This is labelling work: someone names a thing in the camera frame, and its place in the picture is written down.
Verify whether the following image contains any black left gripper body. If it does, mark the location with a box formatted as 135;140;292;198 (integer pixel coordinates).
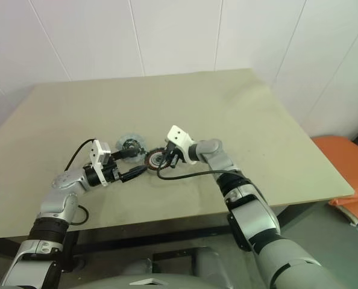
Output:
102;159;126;185

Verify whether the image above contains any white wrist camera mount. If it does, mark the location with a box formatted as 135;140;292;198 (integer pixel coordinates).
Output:
166;124;198;165
89;139;112;188

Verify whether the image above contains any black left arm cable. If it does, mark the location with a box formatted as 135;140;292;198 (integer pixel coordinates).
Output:
66;138;97;226

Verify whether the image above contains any black rectangular frame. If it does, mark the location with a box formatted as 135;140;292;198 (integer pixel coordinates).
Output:
152;246;204;272

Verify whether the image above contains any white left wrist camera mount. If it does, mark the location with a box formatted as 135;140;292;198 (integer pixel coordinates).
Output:
89;139;112;188

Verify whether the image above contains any orange chair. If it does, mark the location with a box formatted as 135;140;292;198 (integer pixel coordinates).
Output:
311;135;358;226

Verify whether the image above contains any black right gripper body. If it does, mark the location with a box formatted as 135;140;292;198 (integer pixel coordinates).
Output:
164;140;186;168

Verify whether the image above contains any grey rounded hump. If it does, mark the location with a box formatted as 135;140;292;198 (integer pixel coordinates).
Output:
123;257;154;273

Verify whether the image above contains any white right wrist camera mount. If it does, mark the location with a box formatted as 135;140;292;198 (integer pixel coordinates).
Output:
166;124;198;165

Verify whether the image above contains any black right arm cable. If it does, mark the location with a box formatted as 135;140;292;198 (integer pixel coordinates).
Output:
156;159;249;181

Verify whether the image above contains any black table frame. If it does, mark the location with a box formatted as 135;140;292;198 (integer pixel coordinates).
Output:
63;207;288;269

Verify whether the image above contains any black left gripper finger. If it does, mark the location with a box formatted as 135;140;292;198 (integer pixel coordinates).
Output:
120;165;145;183
109;147;138;162

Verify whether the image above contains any grey robot torso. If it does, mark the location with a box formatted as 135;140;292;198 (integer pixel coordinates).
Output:
76;264;258;289

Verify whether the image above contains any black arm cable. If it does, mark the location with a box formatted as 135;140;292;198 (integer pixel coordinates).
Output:
66;138;97;226
156;159;249;181

